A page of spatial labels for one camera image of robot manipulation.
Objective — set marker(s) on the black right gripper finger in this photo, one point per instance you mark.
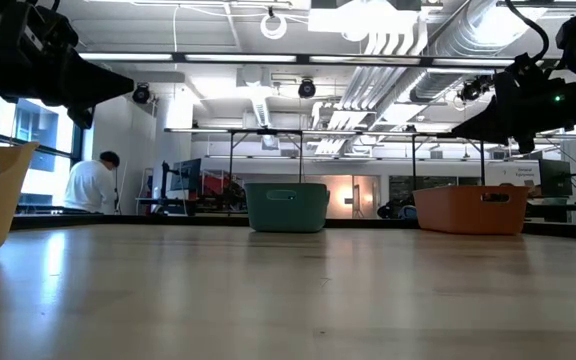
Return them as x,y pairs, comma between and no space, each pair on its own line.
488,137
483,122

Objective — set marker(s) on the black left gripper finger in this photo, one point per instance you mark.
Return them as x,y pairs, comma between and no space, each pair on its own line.
95,80
95,98

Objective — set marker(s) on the black monitor on arm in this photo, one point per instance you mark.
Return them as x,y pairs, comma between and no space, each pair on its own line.
188,175
555,179

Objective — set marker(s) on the orange plastic bin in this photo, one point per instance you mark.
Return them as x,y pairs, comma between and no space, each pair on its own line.
463,215

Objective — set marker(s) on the person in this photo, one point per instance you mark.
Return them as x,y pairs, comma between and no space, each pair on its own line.
90,187

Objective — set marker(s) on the dark bag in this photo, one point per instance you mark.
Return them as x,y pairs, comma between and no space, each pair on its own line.
393,210

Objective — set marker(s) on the black overhead crossbar with lights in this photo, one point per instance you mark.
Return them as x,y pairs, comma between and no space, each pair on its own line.
303,59

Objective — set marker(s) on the teal plastic bin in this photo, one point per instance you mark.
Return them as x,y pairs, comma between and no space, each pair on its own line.
288,212

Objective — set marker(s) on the black ceiling camera on mount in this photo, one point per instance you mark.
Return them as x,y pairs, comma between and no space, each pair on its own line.
470,91

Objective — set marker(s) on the black folding table frame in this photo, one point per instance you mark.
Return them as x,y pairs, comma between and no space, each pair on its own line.
265,131
448,135

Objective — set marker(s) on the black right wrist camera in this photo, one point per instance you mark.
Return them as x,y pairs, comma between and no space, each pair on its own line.
525,146

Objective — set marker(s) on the black round ceiling camera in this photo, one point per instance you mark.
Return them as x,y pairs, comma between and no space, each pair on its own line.
307,89
141,94

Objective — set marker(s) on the dark window frame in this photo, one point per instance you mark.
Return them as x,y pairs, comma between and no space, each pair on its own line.
75,150

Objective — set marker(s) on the silver ventilation duct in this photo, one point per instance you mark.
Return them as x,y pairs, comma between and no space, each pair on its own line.
468,35

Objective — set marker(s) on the black aluminium table frame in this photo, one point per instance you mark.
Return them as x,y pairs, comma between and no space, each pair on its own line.
368,224

